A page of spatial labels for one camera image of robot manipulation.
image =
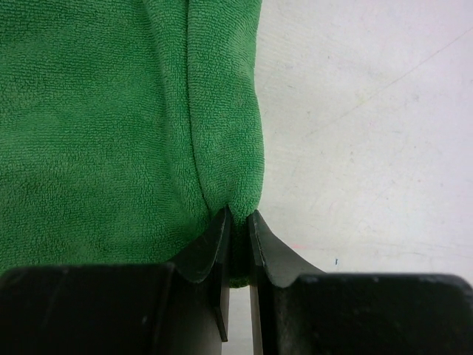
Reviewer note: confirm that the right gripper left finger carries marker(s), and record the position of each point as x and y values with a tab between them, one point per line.
176	307

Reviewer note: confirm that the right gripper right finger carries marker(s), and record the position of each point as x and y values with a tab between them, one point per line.
297	308

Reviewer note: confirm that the green microfiber towel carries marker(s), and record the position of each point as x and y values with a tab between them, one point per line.
125	127

